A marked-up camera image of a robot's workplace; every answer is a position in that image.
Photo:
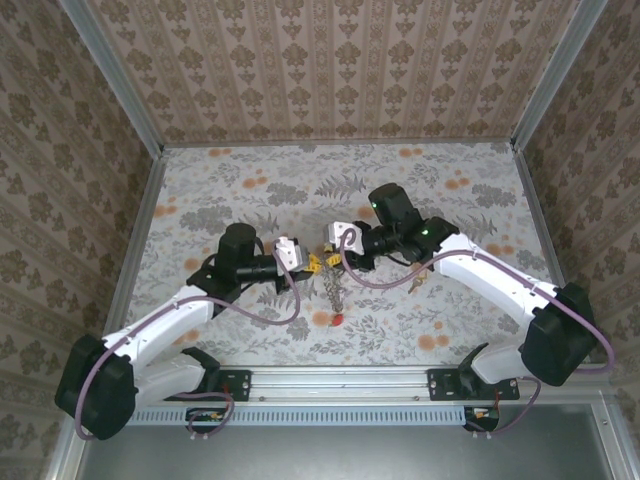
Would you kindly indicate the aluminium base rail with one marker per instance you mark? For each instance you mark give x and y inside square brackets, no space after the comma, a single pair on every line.
[340,385]

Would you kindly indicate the small black electronics board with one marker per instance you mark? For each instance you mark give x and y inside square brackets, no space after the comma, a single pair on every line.
[205,417]
[482,416]

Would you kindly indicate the aluminium side rail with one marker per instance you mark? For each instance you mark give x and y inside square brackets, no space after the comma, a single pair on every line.
[542,225]
[134,250]

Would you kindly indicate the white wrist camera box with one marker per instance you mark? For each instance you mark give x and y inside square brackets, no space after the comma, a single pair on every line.
[332,231]
[295,257]

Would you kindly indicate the key with yellow tag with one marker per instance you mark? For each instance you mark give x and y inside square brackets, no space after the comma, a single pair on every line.
[415,285]

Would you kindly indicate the aluminium frame post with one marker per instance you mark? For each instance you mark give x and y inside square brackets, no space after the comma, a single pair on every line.
[116,80]
[555,75]

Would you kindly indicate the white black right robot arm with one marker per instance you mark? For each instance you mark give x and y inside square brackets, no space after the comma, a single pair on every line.
[560,345]

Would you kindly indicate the aluminium table edge rail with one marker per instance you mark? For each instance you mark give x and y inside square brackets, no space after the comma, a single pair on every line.
[340,143]

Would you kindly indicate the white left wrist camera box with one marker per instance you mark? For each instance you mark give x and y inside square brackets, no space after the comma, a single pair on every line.
[295,257]

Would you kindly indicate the key with red tag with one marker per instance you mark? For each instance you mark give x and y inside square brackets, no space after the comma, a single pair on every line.
[338,319]

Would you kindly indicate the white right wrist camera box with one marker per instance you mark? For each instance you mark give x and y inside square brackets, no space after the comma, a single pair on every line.
[332,231]

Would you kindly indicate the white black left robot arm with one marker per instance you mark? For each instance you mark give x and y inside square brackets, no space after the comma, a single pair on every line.
[110,400]

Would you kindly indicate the grey metal sheet panel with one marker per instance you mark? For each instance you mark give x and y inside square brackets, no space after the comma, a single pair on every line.
[350,455]

